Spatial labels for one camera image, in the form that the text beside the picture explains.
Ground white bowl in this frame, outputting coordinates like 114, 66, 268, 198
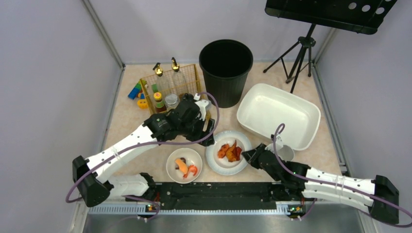
166, 148, 203, 184

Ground white paper plate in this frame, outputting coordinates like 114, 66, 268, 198
206, 131, 252, 176

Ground red sauce bottle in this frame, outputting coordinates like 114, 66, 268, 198
154, 92, 167, 113

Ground glass oil bottle dark liquid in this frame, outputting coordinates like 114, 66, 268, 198
171, 57, 189, 100

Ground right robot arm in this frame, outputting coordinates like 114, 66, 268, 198
241, 144, 399, 225

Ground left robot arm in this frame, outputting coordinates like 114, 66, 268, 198
65, 92, 220, 207

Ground fried food pieces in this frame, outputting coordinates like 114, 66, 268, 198
217, 140, 242, 162

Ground blue mug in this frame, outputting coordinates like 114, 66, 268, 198
277, 145, 295, 162

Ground red shrimp toy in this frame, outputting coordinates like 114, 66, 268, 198
183, 165, 198, 179

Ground orange food piece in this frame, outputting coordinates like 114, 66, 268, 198
174, 158, 189, 174

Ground white rectangular tub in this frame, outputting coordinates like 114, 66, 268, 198
237, 83, 321, 150

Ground green toy block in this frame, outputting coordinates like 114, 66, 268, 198
151, 84, 158, 93

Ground blue toy block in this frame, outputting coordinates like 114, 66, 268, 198
128, 86, 141, 100

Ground black trash bin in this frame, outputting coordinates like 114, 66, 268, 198
199, 39, 253, 108

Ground black music stand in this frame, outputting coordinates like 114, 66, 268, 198
265, 0, 396, 93

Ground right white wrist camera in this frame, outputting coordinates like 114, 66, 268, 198
265, 136, 284, 158

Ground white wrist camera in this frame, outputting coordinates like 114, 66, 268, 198
265, 136, 284, 158
194, 93, 212, 121

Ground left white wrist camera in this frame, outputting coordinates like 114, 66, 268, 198
194, 93, 212, 121

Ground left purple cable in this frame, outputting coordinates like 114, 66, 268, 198
65, 92, 221, 222

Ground gold wire basket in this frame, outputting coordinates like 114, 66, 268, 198
140, 64, 203, 114

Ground metal corner post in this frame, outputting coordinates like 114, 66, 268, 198
80, 0, 125, 70

